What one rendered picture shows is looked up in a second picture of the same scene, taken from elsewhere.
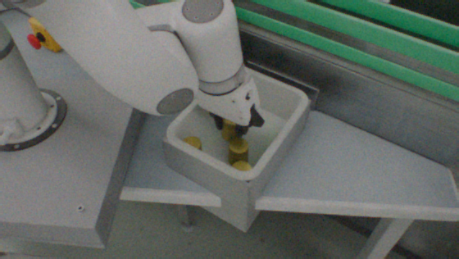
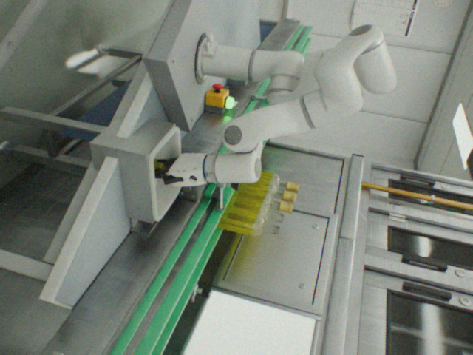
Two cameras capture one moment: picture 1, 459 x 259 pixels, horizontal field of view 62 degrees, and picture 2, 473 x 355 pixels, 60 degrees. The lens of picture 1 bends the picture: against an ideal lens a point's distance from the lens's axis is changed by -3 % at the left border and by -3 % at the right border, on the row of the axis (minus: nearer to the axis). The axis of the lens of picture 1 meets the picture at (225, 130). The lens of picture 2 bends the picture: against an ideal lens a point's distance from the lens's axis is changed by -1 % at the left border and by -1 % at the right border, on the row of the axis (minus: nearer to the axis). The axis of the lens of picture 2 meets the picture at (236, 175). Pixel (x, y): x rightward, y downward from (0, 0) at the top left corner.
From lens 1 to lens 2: 66 cm
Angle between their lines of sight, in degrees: 41
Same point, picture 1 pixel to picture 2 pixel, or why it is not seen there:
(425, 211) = (63, 271)
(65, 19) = (290, 110)
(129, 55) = (270, 125)
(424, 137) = (106, 291)
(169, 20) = (256, 151)
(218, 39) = (244, 168)
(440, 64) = (165, 302)
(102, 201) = (171, 73)
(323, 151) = (114, 220)
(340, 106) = (134, 245)
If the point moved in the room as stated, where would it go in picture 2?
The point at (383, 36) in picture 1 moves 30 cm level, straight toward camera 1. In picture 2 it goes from (186, 274) to (177, 191)
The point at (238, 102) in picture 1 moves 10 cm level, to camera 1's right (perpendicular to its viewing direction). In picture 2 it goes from (193, 170) to (180, 207)
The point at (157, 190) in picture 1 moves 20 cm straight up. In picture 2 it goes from (144, 104) to (215, 118)
